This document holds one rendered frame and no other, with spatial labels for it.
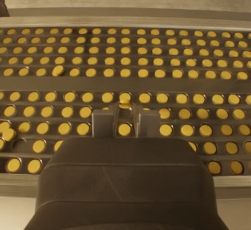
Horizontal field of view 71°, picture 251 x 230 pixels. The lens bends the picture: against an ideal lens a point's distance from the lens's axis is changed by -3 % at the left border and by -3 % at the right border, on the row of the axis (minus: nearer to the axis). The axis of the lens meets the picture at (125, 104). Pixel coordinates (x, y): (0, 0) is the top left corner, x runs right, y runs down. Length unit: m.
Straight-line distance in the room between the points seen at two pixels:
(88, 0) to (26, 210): 2.08
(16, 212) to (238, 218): 0.33
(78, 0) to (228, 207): 2.16
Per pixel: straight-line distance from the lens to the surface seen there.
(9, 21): 0.31
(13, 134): 0.19
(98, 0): 2.21
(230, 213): 0.35
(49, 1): 2.34
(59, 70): 0.21
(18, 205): 0.34
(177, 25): 0.27
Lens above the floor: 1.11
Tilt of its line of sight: 60 degrees down
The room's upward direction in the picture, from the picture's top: 2 degrees clockwise
